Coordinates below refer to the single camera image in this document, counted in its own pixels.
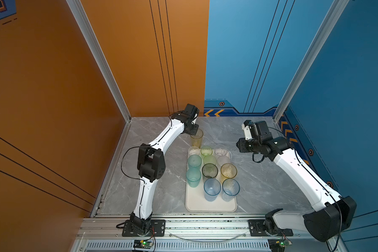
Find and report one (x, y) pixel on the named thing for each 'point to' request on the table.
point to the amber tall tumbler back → (196, 139)
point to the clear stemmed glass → (220, 151)
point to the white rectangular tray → (195, 201)
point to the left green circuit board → (143, 244)
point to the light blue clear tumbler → (230, 188)
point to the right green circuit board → (277, 243)
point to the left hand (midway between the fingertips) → (192, 128)
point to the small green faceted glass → (206, 150)
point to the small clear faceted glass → (194, 150)
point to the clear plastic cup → (223, 159)
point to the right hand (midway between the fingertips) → (238, 143)
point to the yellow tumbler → (229, 170)
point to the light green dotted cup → (210, 159)
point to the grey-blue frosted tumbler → (212, 188)
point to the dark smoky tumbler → (209, 170)
